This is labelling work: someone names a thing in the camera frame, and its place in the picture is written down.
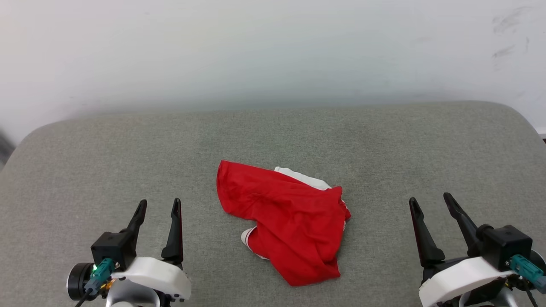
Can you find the red garment with white trim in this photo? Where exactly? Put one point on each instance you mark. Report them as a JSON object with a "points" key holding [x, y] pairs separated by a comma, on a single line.
{"points": [[294, 221]]}

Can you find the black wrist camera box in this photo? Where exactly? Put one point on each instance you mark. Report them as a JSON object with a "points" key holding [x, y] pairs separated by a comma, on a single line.
{"points": [[507, 245], [113, 249]]}

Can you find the grey-green fabric sofa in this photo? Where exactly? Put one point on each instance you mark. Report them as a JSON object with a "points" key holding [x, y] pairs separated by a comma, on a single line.
{"points": [[128, 162]]}

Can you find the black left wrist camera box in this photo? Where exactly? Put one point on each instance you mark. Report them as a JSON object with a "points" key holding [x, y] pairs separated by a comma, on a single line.
{"points": [[113, 249]]}

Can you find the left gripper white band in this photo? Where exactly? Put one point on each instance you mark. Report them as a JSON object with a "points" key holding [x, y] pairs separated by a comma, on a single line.
{"points": [[158, 275]]}

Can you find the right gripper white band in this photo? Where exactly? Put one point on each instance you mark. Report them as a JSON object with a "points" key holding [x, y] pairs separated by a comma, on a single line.
{"points": [[460, 275]]}

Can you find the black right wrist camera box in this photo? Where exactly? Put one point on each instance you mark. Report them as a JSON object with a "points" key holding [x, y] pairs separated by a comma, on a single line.
{"points": [[507, 245]]}

